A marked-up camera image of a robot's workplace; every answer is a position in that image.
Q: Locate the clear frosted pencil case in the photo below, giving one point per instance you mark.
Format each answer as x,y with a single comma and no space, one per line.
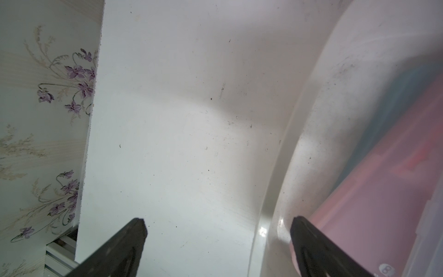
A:
426,257

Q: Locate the white plastic storage box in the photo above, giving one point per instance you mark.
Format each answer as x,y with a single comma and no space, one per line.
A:
365,46

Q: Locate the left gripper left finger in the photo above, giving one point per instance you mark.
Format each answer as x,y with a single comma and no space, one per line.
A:
119,257

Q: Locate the light blue pencil case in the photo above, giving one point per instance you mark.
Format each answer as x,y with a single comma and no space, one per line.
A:
402,93

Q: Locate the aluminium rail base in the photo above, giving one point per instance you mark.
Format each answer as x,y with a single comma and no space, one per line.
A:
60,255

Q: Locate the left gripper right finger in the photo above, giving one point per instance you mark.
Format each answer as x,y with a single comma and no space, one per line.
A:
317,256

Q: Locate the pink pencil case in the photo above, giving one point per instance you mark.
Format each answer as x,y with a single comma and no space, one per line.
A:
373,215

